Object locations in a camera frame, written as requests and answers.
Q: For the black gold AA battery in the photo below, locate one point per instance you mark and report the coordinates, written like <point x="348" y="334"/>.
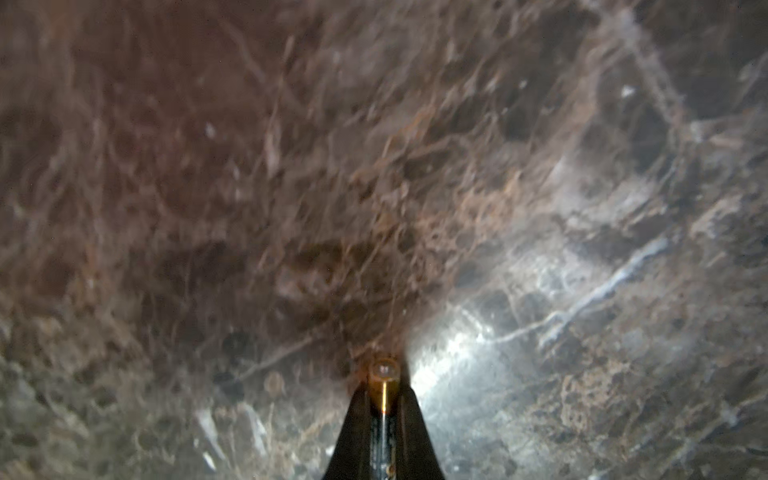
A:
<point x="384" y="376"/>

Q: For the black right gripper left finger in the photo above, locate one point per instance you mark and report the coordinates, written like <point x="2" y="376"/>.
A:
<point x="351" y="456"/>

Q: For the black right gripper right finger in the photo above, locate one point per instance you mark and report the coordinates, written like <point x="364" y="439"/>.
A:
<point x="415" y="458"/>

